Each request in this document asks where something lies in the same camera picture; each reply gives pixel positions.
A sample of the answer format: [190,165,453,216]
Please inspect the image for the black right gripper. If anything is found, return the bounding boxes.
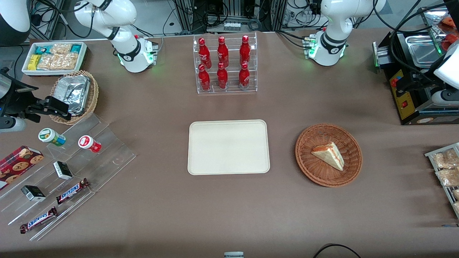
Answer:
[0,71,71,123]

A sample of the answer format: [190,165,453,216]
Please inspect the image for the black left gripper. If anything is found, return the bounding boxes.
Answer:
[397,72,441,94]

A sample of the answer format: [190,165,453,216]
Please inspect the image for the triangular sandwich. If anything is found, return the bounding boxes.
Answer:
[311,142,345,171]

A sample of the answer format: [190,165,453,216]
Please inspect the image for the small tan wicker basket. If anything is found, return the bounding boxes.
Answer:
[49,70,99,125]

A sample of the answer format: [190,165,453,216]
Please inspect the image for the tray of wrapped pastries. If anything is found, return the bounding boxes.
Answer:
[425,143,459,219]

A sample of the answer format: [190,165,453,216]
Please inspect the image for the large brown wicker basket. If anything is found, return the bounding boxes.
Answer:
[295,123,363,187]

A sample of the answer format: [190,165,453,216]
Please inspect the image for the cream plastic tray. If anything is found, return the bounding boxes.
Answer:
[188,120,270,176]

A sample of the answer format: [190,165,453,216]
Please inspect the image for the black food warmer cabinet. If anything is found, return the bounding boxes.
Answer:
[372,5,459,126]

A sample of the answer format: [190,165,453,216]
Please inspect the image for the green lid cup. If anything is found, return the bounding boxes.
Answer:
[38,128,66,147]

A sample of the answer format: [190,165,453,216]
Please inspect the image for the silver foil containers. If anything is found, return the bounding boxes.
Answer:
[54,75,91,116]

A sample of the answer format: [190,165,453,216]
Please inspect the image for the steel warmer pan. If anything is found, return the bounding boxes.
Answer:
[405,35,446,68]

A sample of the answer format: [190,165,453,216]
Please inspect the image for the white plastic snack bin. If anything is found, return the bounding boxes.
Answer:
[22,42,87,76]

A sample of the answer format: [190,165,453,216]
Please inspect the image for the clear bag of crackers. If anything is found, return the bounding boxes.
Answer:
[37,53,79,71]
[50,44,72,55]

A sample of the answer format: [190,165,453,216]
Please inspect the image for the yellow snack packet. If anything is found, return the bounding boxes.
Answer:
[28,54,42,71]

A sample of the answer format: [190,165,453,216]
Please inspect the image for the red lid cup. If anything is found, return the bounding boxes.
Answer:
[78,135,102,153]

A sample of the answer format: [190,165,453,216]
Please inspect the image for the small black box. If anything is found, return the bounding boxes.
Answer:
[21,185,46,202]
[53,161,73,180]

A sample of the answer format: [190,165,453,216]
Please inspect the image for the red cookie box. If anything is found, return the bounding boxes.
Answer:
[0,145,44,190]

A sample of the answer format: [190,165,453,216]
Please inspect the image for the red food pieces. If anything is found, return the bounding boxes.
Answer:
[440,15,459,51]

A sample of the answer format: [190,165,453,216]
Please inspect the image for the clear acrylic stepped shelf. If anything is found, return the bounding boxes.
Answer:
[0,113,137,241]

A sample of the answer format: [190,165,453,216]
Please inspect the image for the snickers chocolate bar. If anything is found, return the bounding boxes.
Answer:
[56,178,90,205]
[20,207,58,234]

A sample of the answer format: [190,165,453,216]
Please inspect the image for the clear bag of pastry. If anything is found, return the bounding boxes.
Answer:
[436,168,459,187]
[431,149,459,169]

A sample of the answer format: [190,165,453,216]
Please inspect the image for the red soda bottle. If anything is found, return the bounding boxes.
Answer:
[198,38,212,69]
[240,35,251,67]
[198,64,211,92]
[217,36,229,68]
[239,62,250,89]
[217,62,228,90]

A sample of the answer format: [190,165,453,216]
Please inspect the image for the clear acrylic bottle rack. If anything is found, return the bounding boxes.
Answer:
[193,32,258,94]

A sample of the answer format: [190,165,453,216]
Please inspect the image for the black cable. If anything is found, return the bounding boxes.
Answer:
[313,244,362,258]

